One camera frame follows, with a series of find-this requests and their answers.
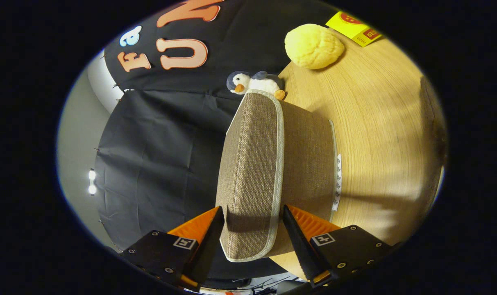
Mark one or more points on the yellow book with red circle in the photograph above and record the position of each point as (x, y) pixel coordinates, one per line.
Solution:
(357, 28)

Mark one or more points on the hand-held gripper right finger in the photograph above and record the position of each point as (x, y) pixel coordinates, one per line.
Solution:
(299, 246)

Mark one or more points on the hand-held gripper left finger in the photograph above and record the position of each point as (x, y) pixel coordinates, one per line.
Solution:
(209, 250)

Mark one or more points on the beige fabric storage box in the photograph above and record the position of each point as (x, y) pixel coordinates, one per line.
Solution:
(252, 164)

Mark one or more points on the brown fuzzy shoe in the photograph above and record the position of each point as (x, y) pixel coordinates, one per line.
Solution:
(434, 123)

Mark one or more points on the yellow round plush cushion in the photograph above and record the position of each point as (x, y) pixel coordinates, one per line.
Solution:
(314, 46)

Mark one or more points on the penguin plush toy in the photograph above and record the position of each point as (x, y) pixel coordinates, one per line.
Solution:
(258, 83)

